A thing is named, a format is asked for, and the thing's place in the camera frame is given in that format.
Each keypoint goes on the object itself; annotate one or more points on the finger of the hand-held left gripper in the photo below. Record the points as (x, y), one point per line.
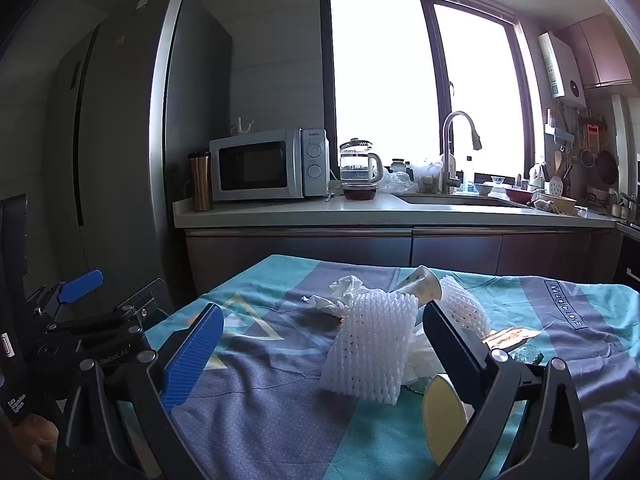
(145, 300)
(80, 281)

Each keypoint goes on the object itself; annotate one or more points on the orange peel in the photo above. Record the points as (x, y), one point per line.
(445, 410)

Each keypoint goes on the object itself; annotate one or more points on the hanging dark pan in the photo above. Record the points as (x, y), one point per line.
(607, 166)

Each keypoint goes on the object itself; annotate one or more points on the black built-in oven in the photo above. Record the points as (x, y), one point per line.
(629, 255)

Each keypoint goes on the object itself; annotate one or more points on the kitchen sink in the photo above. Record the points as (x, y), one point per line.
(460, 200)

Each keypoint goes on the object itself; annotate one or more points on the gold snack wrapper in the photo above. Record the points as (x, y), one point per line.
(510, 337)

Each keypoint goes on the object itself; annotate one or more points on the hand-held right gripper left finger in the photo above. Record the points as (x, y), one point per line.
(192, 355)

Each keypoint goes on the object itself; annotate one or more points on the small metal kettle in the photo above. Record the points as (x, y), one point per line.
(620, 205)

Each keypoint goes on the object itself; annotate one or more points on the wall utensil rack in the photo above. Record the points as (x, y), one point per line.
(575, 130)

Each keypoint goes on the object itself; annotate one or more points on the brown thermos mug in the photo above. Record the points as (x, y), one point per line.
(201, 180)

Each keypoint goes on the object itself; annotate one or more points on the white microwave oven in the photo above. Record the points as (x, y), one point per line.
(260, 165)

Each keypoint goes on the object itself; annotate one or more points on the metal kitchen faucet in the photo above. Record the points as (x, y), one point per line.
(447, 160)

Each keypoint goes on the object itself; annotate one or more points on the dark red food container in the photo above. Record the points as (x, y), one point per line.
(360, 191)

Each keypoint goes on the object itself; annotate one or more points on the red bowl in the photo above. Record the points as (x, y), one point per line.
(520, 195)

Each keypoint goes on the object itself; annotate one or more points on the white tissue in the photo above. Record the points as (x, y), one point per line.
(420, 360)
(345, 290)

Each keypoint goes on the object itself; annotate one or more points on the clear plastic bag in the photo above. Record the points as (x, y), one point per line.
(400, 181)

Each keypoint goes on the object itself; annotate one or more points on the kitchen base cabinet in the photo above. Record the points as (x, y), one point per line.
(300, 260)

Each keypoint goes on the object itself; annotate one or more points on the teal and grey printed tablecloth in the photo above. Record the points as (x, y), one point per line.
(260, 410)

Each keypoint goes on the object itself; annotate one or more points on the small white figurine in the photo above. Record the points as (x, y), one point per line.
(242, 126)

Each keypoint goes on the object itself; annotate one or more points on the white paper cup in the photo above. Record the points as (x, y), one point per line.
(422, 285)

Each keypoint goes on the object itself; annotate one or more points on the grey refrigerator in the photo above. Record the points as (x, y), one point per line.
(125, 160)

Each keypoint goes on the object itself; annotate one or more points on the white bowl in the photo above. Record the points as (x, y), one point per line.
(484, 189)

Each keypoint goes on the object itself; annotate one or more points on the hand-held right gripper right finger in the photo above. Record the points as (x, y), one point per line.
(450, 355)

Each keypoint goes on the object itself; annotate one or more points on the small white foam fruit net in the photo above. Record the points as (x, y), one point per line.
(467, 305)

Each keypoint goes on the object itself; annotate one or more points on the white water heater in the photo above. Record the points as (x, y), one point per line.
(560, 70)

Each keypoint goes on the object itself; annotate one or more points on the clear wrapper with green print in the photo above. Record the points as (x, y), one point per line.
(527, 357)

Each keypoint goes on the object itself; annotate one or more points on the large white foam fruit net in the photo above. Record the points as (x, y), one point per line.
(370, 345)

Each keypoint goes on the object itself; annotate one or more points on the glass electric kettle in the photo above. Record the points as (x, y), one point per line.
(357, 162)

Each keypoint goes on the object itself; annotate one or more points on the beige tray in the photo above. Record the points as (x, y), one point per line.
(557, 202)

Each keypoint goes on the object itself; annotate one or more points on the person's left hand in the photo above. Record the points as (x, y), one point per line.
(32, 435)

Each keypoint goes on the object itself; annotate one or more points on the kitchen window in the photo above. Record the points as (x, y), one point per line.
(380, 85)

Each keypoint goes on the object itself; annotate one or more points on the wall cabinet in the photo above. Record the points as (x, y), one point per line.
(595, 50)

